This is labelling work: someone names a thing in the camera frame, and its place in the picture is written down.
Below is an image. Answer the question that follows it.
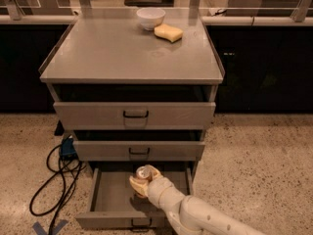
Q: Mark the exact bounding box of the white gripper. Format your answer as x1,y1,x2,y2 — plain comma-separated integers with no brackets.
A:
129,164,185,210

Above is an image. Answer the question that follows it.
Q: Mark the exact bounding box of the orange soda can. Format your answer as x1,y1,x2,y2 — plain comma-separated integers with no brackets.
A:
136,165,153,195

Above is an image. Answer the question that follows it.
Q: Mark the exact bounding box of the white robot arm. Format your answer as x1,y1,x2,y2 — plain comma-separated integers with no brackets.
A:
129,164,265,235

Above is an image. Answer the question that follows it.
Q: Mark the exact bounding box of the grey bottom drawer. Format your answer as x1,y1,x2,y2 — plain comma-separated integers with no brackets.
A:
75,166,207,232

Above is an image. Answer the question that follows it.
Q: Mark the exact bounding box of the grey drawer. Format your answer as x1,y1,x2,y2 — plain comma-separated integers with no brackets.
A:
75,166,207,232
54,102,215,130
73,141,204,162

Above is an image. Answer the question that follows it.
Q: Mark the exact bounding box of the grey middle drawer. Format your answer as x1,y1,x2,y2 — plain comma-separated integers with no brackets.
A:
73,141,204,162

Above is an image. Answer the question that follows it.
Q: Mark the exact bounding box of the grey metal drawer cabinet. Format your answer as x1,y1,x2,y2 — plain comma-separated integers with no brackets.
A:
41,8,224,169

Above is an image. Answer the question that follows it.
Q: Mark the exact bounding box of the grey top drawer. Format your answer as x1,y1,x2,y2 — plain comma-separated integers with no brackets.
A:
54,102,215,130

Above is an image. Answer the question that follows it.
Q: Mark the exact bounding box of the blue power adapter box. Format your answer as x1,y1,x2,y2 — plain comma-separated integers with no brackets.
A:
59,138,77,160

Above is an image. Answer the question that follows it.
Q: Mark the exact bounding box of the yellow sponge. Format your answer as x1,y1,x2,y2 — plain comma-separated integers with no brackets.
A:
155,23,183,43

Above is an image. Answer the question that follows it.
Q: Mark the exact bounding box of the white bowl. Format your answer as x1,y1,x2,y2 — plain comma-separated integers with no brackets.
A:
136,7,165,30

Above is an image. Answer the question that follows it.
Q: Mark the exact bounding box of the black floor cable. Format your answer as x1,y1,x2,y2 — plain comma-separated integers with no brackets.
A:
28,144,86,235

